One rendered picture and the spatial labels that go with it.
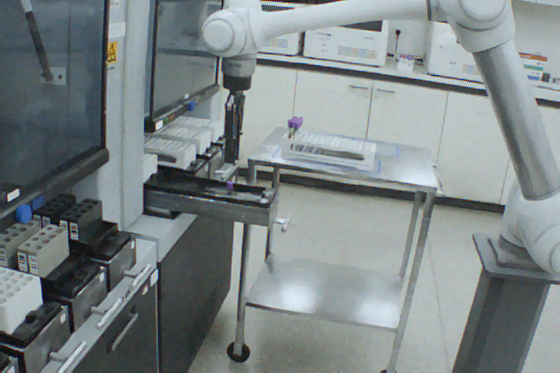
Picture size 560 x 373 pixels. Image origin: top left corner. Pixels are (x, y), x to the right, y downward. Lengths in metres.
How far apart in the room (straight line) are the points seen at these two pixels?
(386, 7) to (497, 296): 0.85
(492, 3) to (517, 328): 0.95
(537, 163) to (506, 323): 0.55
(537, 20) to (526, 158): 3.21
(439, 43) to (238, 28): 2.59
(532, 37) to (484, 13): 3.30
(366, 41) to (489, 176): 1.26
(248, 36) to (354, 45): 2.47
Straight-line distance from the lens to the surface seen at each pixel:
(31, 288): 0.93
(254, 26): 1.21
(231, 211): 1.41
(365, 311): 2.00
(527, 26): 4.41
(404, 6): 1.34
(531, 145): 1.27
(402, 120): 3.71
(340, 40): 3.64
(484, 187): 3.91
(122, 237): 1.18
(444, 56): 3.67
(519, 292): 1.60
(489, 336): 1.66
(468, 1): 1.13
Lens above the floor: 1.35
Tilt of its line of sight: 18 degrees down
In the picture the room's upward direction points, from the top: 5 degrees clockwise
